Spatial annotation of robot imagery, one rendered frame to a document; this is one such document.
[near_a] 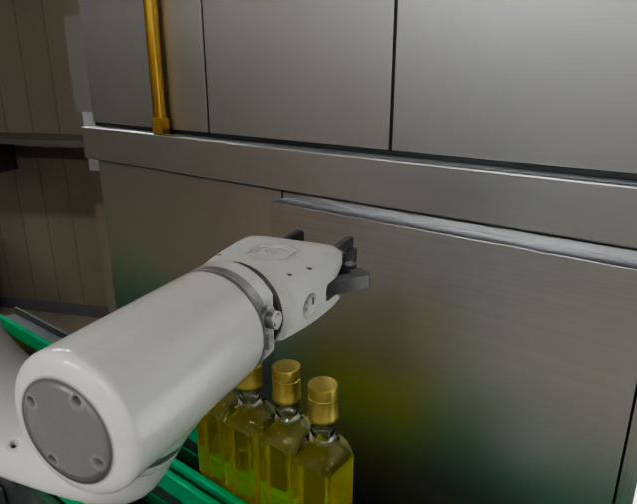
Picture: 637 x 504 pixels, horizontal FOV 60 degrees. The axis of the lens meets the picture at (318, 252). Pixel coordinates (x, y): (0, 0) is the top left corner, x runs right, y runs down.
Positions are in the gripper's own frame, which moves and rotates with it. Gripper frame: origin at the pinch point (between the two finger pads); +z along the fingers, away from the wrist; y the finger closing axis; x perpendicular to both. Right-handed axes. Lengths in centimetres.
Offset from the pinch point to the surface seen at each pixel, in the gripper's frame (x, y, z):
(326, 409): 18.0, -1.0, 0.0
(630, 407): 13.9, -30.3, 6.6
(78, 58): -23, 229, 193
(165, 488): 38.1, 23.6, 0.9
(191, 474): 35.5, 20.0, 2.2
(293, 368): 15.8, 4.4, 2.9
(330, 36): -21.2, 6.6, 18.7
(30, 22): -45, 286, 214
